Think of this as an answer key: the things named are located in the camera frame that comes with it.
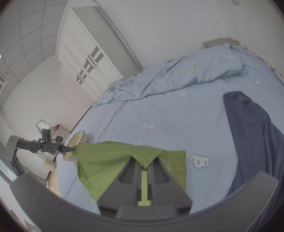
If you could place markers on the pale blue quilt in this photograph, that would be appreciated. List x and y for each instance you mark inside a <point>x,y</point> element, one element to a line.
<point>168,81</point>

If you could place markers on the white bedside table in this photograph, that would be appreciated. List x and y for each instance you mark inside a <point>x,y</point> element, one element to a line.
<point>63,132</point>

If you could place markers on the green shorts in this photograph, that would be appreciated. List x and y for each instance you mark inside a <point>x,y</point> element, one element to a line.
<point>101,163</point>

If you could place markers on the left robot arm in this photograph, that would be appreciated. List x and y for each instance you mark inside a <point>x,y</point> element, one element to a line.
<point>12,146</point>

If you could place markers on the grey bedside table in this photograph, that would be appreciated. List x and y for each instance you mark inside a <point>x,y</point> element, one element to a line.
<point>220,42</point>

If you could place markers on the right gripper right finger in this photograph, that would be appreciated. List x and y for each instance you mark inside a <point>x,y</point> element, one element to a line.
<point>168,190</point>

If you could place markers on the round woven basket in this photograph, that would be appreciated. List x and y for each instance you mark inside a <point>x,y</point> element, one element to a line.
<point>78,139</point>

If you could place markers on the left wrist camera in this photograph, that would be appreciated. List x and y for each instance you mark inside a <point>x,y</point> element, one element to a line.
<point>59,140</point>

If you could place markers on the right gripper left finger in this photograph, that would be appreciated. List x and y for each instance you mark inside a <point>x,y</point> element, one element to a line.
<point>122,190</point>

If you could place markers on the window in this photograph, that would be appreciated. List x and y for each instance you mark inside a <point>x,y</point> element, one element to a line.
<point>4,190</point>

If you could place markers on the bed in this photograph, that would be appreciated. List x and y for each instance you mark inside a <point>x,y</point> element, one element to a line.
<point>168,119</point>

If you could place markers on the white wardrobe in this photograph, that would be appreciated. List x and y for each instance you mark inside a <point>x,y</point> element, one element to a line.
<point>84,45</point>

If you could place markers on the dark blue garment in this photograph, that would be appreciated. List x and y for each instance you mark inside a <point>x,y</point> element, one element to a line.
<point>253,141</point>

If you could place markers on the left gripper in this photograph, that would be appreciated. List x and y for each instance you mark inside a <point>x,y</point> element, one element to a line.
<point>61,148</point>

